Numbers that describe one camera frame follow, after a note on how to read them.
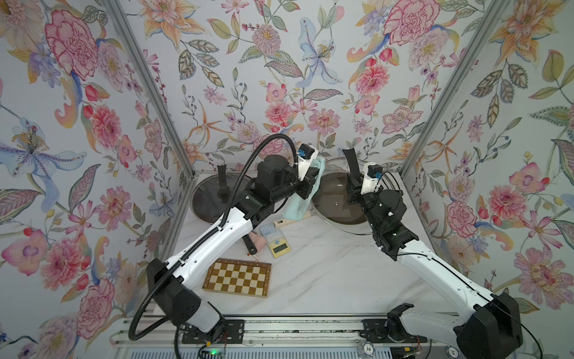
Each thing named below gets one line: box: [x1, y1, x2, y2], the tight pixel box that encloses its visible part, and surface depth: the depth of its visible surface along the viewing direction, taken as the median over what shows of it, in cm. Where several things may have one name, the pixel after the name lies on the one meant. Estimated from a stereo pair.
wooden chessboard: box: [202, 258, 273, 298], surface depth 85 cm
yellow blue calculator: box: [258, 223, 293, 259], surface depth 97 cm
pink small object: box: [248, 231, 267, 253], surface depth 92 cm
